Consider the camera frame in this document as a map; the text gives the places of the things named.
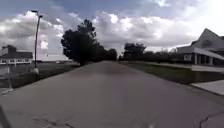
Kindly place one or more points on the low building with white railing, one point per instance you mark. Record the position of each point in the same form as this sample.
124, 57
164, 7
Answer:
15, 56

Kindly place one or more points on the group of trees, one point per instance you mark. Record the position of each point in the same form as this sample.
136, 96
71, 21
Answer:
135, 51

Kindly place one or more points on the pale post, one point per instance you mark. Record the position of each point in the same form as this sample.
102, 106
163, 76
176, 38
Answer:
9, 80

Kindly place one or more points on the house with gabled roof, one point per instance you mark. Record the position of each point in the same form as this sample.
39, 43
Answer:
206, 50

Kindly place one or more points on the grey asphalt road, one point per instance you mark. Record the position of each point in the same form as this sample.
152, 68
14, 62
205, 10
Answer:
106, 100

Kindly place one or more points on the pale concrete driveway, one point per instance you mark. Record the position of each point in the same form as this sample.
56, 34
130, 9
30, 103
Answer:
211, 86

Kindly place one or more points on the large dark tree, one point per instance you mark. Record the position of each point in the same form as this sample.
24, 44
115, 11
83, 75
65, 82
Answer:
81, 45

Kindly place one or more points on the grass verge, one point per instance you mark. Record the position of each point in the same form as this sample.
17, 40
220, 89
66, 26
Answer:
173, 72
36, 75

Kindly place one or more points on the street lamp pole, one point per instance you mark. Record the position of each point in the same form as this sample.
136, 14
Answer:
36, 43

